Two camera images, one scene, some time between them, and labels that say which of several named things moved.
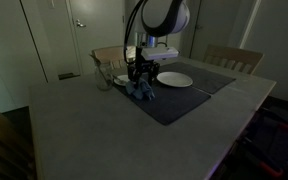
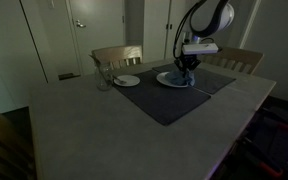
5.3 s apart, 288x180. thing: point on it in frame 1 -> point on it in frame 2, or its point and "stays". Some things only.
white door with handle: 95,24 stays
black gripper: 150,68 -> 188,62
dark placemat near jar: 169,103 stays
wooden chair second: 233,59 stays
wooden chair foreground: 9,152 stays
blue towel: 143,91 -> 177,76
